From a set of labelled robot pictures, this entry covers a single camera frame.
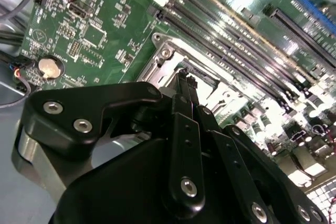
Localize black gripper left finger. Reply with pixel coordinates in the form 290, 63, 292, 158
12, 68, 206, 219

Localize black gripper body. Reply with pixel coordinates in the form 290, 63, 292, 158
48, 137, 245, 224

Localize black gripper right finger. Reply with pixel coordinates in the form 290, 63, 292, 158
187, 76, 329, 224

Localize metal socket cover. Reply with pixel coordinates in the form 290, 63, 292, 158
141, 48, 263, 122

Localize metal locking lever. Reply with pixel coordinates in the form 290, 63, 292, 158
153, 33, 263, 99

